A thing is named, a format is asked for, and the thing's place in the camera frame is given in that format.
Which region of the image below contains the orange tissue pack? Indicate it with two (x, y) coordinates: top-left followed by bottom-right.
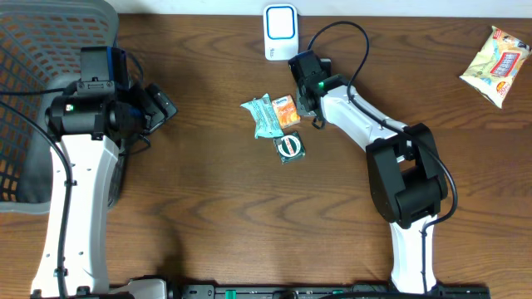
(272, 95), (301, 129)

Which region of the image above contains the light teal wipes pack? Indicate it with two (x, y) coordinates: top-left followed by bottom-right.
(240, 93), (283, 139)

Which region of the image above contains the dark green Zam-Buk box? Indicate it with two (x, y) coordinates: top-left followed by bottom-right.
(273, 131), (306, 164)

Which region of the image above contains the yellow antibacterial wipes bag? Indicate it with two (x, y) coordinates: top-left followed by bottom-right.
(459, 26), (531, 109)

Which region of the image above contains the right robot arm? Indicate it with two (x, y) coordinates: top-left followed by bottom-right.
(288, 51), (448, 294)

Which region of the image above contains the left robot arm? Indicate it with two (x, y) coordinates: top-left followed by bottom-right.
(31, 47), (178, 298)

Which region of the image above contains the white barcode scanner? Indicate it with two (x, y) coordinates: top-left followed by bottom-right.
(263, 3), (298, 61)

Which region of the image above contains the dark grey plastic basket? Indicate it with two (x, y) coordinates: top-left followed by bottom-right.
(1, 0), (119, 214)

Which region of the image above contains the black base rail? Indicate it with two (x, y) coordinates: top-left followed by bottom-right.
(180, 283), (491, 299)

